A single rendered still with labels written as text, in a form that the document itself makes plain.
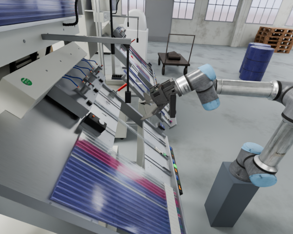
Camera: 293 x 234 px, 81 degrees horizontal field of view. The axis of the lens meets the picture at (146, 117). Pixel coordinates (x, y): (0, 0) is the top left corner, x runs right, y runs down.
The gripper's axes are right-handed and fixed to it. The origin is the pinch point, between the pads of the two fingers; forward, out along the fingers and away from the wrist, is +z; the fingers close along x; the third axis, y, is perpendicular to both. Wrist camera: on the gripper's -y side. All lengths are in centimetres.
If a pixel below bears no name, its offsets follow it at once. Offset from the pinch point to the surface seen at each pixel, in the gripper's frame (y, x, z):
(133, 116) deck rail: -10.2, -19.0, 11.1
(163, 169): -29.1, 10.9, 4.1
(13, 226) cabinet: -5, 31, 66
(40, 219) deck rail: 14, 49, 17
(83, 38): 37.1, 11.5, -2.2
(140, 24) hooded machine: 5, -389, -4
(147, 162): -17.4, 13.9, 7.0
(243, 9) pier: -212, -843, -426
